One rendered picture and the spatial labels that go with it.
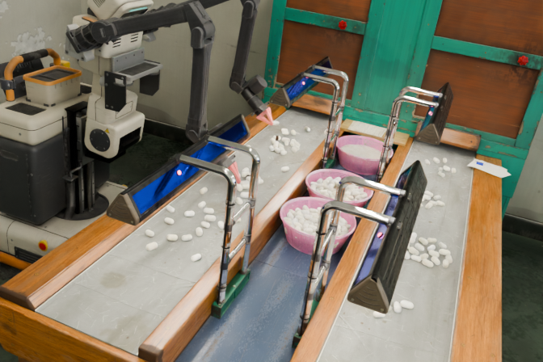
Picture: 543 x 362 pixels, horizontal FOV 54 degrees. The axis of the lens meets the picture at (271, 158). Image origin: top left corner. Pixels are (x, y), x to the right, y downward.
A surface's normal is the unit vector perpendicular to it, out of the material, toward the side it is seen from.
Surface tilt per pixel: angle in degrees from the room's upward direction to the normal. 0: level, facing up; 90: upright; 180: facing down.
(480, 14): 90
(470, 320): 0
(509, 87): 90
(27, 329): 90
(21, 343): 90
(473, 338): 0
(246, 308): 0
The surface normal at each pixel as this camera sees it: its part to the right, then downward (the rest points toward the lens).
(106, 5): -0.34, 0.36
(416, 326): 0.12, -0.90
